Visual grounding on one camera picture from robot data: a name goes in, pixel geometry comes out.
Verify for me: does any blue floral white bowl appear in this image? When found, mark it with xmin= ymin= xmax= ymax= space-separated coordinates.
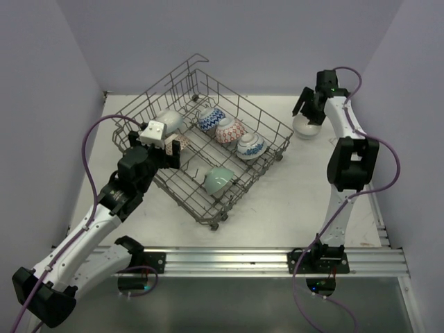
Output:
xmin=236 ymin=133 xmax=268 ymax=160

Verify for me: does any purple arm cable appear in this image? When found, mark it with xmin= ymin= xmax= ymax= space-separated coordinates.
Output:
xmin=10 ymin=114 xmax=146 ymax=333
xmin=293 ymin=66 xmax=402 ymax=333

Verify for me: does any plain white bowl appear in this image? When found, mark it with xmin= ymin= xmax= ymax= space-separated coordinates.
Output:
xmin=292 ymin=114 xmax=322 ymax=139

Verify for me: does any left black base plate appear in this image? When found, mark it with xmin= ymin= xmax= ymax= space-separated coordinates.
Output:
xmin=130 ymin=252 xmax=167 ymax=274

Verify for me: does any grey wire dish rack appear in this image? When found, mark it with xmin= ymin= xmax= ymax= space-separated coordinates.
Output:
xmin=118 ymin=53 xmax=293 ymax=230

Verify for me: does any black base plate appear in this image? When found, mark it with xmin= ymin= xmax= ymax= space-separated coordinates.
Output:
xmin=287 ymin=249 xmax=350 ymax=274
xmin=130 ymin=252 xmax=167 ymax=274

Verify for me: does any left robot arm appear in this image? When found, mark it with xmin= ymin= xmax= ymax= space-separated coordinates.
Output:
xmin=12 ymin=131 xmax=181 ymax=328

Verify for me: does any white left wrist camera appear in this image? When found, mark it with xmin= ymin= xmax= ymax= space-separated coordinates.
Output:
xmin=139 ymin=120 xmax=167 ymax=149

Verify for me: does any red dotted pattern bowl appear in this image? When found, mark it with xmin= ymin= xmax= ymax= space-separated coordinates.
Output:
xmin=164 ymin=133 xmax=191 ymax=155

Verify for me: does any red lattice bowl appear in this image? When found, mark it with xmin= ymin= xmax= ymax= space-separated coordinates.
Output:
xmin=215 ymin=117 xmax=246 ymax=144

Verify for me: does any aluminium mounting rail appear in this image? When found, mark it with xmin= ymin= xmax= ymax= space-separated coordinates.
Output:
xmin=48 ymin=246 xmax=407 ymax=278

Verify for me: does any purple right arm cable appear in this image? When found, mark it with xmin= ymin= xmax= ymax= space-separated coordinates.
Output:
xmin=293 ymin=66 xmax=402 ymax=333

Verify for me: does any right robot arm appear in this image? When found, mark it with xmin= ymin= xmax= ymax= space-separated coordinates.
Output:
xmin=287 ymin=69 xmax=379 ymax=274

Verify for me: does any blue zigzag bowl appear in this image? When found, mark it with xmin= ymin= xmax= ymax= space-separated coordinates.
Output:
xmin=198 ymin=108 xmax=225 ymax=132

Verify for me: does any pale green bowl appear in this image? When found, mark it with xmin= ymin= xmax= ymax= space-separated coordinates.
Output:
xmin=204 ymin=166 xmax=234 ymax=195

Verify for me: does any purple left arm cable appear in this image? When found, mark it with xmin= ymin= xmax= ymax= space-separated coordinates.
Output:
xmin=10 ymin=114 xmax=146 ymax=333

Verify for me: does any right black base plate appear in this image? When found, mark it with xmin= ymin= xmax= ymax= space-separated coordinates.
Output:
xmin=287 ymin=249 xmax=350 ymax=274

